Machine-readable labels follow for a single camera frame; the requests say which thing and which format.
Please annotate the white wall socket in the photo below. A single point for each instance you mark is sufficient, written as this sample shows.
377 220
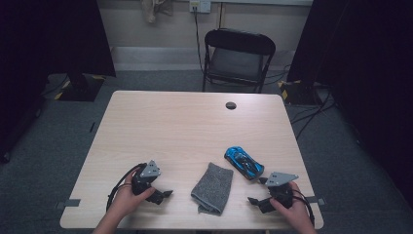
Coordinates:
200 6

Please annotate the black stand base yellow tape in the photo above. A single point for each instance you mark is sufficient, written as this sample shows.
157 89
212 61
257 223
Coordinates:
79 89
298 94

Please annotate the beige hanging cloth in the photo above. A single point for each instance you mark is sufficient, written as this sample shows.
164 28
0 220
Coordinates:
152 8

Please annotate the small black floor item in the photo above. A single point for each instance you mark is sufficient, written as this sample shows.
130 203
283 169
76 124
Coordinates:
92 126

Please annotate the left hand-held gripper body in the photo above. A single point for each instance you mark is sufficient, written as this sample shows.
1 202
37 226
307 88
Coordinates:
146 180

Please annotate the blue and black toy car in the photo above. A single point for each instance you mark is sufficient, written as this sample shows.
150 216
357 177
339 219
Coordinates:
243 162

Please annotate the person's right hand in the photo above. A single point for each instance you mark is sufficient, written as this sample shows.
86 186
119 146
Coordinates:
297 213

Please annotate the person's left hand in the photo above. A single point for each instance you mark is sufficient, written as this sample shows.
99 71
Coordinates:
128 203

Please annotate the black folding chair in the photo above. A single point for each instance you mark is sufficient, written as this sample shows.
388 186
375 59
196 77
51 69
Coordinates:
238 63

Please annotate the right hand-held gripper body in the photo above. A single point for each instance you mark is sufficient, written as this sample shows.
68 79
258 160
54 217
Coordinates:
281 191

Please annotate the grey tape strip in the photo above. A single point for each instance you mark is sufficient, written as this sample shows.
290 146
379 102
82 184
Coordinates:
69 203
313 200

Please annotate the grey towel cloth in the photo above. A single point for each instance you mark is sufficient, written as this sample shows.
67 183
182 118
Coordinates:
212 188

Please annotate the black curtain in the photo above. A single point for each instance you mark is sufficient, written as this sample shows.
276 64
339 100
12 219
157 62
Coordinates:
48 42
367 65

